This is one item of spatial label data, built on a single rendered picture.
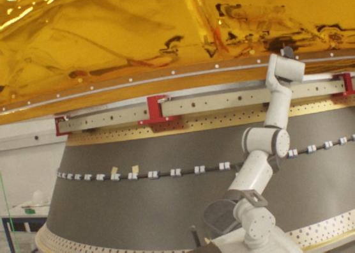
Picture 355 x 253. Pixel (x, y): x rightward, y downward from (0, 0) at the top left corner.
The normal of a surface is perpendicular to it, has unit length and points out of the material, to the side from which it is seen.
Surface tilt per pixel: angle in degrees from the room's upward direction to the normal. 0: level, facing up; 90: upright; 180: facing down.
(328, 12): 90
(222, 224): 41
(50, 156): 90
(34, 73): 93
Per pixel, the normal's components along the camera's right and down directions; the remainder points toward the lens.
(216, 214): -0.28, -0.70
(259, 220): 0.26, 0.27
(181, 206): -0.38, -0.40
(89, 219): -0.67, -0.36
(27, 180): -0.21, 0.06
